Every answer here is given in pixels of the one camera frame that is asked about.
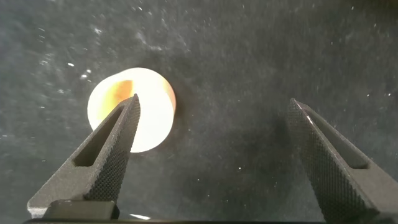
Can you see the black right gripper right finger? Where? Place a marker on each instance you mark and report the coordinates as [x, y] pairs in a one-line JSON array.
[[339, 174]]

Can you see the cream ceramic mug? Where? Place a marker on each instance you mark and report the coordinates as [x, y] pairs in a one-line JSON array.
[[155, 102]]

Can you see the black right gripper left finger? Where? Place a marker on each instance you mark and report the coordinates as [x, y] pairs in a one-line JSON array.
[[105, 161]]

